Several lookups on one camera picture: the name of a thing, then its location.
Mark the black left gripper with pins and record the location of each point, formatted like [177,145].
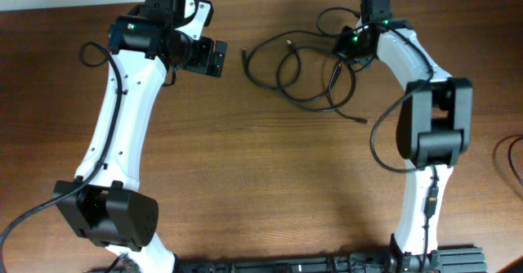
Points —
[202,62]

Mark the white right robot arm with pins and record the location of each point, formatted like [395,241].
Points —
[434,125]

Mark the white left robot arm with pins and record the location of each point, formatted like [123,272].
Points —
[146,49]

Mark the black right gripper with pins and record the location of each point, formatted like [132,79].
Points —
[341,46]

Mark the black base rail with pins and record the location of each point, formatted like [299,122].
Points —
[454,260]

